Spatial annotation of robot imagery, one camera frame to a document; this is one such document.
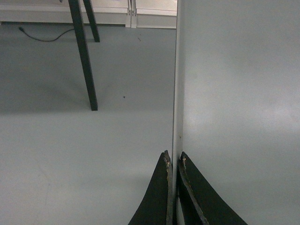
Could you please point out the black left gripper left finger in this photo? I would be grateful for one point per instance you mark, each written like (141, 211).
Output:
(156, 207)

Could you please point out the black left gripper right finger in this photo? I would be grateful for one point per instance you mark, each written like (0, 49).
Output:
(200, 203)

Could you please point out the grey silver tray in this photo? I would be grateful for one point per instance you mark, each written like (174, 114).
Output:
(238, 70)

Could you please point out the black table leg rear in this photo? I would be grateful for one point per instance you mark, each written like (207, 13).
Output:
(92, 20)

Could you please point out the black table leg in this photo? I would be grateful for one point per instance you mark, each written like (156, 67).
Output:
(78, 24)
(92, 20)

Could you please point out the black table leg front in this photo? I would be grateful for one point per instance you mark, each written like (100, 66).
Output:
(78, 24)

